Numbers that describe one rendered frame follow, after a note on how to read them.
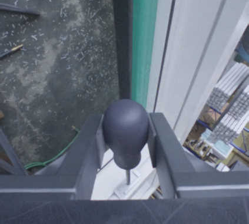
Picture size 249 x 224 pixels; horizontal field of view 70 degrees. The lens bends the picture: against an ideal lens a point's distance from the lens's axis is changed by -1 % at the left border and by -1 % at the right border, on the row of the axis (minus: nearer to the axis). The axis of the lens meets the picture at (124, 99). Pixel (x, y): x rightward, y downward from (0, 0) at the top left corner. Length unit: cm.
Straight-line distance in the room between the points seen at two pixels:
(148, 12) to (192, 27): 5
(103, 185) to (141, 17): 24
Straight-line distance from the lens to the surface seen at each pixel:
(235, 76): 486
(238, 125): 485
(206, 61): 22
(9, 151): 103
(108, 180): 32
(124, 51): 22
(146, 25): 19
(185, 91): 26
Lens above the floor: 97
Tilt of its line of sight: 27 degrees down
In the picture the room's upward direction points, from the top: 129 degrees clockwise
